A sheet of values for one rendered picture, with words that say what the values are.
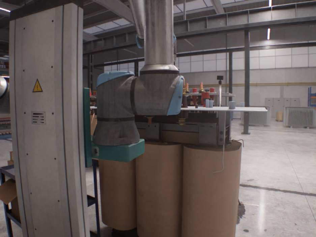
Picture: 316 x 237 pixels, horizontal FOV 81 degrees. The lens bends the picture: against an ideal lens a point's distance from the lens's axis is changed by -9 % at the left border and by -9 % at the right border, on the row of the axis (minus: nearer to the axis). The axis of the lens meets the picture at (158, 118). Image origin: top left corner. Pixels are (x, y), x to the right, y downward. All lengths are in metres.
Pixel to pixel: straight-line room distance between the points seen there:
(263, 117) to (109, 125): 12.82
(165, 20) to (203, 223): 1.36
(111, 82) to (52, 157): 0.35
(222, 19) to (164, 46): 9.36
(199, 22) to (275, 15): 3.25
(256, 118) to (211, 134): 11.99
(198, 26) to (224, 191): 9.26
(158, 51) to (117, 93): 0.21
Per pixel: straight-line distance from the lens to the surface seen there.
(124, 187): 1.90
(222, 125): 1.47
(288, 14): 9.92
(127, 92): 0.73
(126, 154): 0.74
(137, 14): 1.12
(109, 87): 0.76
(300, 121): 13.55
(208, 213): 1.58
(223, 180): 1.47
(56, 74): 0.77
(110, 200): 2.03
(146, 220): 1.86
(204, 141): 1.45
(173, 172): 1.62
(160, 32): 0.75
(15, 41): 0.97
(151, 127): 1.60
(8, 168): 1.94
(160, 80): 0.71
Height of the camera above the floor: 1.40
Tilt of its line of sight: 4 degrees down
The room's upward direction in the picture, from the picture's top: straight up
